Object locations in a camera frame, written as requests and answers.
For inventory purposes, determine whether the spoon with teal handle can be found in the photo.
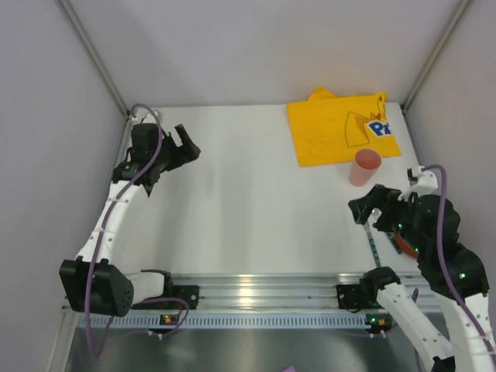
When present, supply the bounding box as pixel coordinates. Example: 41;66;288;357
364;223;382;267

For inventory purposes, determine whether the red plastic plate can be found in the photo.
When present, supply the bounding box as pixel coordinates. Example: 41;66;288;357
393;232;418;260

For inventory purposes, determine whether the pink plastic cup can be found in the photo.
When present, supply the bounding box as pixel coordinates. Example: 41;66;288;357
349;149;382;187

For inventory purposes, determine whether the yellow cartoon placemat cloth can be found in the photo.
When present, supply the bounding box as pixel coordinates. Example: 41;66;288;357
287;86;401;167

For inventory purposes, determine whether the fork with dark handle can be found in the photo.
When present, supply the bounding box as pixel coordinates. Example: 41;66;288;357
385;232;403;255

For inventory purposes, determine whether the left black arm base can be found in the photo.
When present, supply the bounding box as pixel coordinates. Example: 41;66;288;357
132;285;200;310

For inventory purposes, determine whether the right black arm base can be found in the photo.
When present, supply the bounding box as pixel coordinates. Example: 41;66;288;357
336;284;380;312

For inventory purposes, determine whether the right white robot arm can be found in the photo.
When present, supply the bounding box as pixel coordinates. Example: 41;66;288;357
348;184;495;371

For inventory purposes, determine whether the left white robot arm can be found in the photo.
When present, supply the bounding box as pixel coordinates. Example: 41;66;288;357
59;122;201;317

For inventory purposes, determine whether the aluminium mounting rail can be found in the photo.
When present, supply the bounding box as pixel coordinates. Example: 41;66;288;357
61;272;446;311

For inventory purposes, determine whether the perforated cable duct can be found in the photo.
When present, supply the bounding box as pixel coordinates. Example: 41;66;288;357
76;312;396;329

